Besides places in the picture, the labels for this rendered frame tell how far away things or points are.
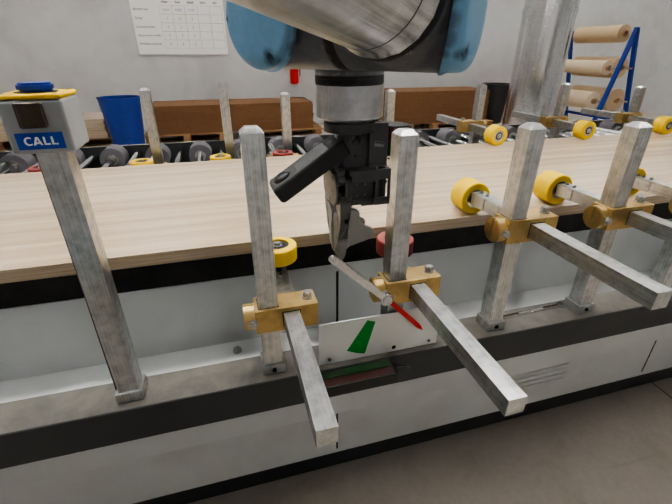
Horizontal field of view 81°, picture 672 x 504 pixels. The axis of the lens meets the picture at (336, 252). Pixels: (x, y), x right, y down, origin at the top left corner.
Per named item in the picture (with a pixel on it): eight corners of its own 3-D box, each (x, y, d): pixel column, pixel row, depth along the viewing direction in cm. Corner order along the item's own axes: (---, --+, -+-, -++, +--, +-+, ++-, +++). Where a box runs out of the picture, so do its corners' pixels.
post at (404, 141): (398, 357, 86) (420, 129, 64) (383, 360, 85) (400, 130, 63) (392, 347, 89) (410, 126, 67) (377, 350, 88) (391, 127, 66)
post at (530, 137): (498, 338, 92) (548, 124, 70) (485, 340, 91) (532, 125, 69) (489, 329, 95) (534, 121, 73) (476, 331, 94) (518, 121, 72)
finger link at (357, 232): (375, 263, 62) (377, 208, 58) (338, 268, 61) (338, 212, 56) (368, 254, 65) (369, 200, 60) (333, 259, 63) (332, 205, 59)
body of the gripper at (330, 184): (389, 208, 57) (394, 122, 52) (332, 215, 55) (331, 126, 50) (371, 192, 64) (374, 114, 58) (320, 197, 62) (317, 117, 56)
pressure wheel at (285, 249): (305, 284, 89) (303, 238, 84) (286, 302, 83) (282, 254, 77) (275, 276, 92) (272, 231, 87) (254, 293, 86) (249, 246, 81)
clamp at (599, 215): (649, 226, 87) (658, 205, 85) (600, 233, 84) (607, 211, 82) (624, 216, 92) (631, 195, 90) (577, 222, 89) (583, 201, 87)
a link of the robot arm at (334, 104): (324, 87, 47) (308, 81, 55) (325, 130, 49) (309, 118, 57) (395, 85, 49) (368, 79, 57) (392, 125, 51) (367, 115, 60)
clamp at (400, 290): (438, 297, 80) (441, 275, 78) (376, 307, 77) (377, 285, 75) (425, 283, 85) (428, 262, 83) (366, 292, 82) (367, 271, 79)
